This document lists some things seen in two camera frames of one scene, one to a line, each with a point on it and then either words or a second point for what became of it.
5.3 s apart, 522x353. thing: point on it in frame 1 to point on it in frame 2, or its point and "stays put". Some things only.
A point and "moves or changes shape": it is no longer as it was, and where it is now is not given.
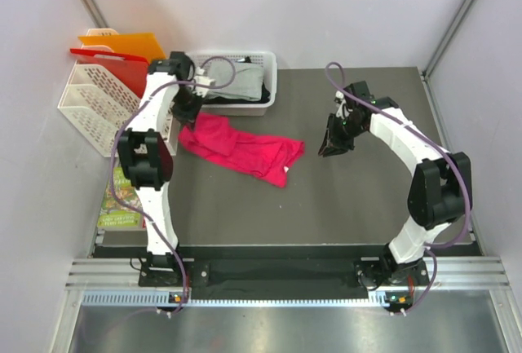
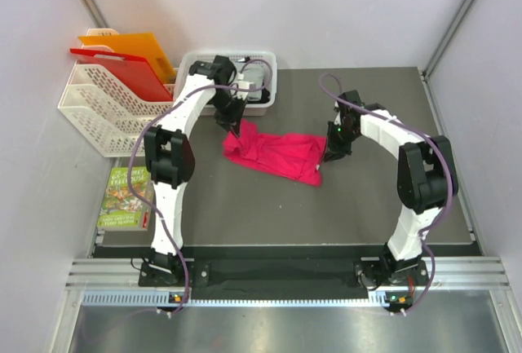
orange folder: x=143 y=46 stays put
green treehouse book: x=114 y=214 stays put
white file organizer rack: x=98 y=103 stays put
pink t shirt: x=269 y=159 moves or changes shape
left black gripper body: x=187 y=104 to x=228 y=108
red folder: x=133 y=72 stays put
